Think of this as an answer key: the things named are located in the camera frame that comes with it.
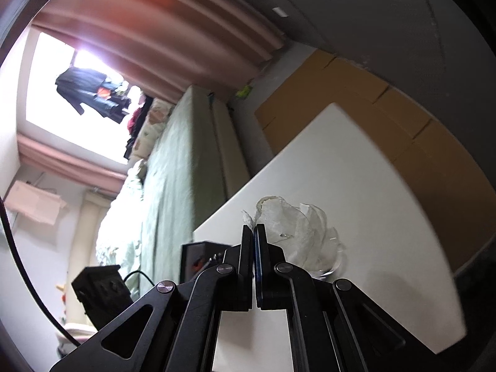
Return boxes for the white wall switch plate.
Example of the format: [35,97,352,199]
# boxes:
[272,7,288,18]

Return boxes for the pink curtain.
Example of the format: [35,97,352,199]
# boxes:
[17,0,288,195]

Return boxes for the black cable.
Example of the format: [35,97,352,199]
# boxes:
[0,196,81,348]

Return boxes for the white organza pouch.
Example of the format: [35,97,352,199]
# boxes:
[243,196,345,281]

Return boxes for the floral pillow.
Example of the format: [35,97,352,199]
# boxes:
[130,98,174,161]

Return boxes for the brown cardboard sheet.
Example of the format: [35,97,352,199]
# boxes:
[255,50,495,270]

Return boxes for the dark hanging clothes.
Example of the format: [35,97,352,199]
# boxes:
[55,66,131,123]

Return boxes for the green bed mattress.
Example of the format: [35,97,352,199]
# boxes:
[139,85,250,295]

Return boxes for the light green duvet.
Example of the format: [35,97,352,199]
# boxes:
[95,160,147,278]

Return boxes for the pink wall box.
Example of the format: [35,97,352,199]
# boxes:
[4,180,66,225]

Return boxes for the small green floor object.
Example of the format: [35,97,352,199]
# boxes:
[235,85,252,99]

